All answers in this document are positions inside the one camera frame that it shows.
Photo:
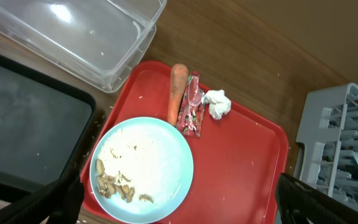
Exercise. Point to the crumpled white tissue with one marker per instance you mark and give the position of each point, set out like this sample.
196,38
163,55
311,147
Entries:
219,103

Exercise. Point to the clear plastic bin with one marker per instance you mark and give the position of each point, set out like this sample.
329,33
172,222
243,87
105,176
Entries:
97,41

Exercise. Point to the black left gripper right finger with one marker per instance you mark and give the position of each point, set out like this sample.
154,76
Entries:
298,203

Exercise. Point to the food scraps on plate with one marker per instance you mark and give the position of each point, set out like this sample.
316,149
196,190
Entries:
124,172

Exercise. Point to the light blue plate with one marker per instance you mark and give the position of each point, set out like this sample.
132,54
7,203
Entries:
154,168

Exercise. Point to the grey-blue dishwasher rack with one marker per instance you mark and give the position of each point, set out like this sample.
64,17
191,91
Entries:
328,132

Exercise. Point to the black tray bin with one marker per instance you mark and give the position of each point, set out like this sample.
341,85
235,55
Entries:
42,124

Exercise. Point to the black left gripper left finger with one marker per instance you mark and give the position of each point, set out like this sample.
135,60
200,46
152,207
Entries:
58,203

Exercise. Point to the orange carrot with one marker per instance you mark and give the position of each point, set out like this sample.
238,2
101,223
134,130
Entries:
178,80

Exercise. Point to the red snack wrapper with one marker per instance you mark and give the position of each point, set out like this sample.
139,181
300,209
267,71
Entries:
191,112

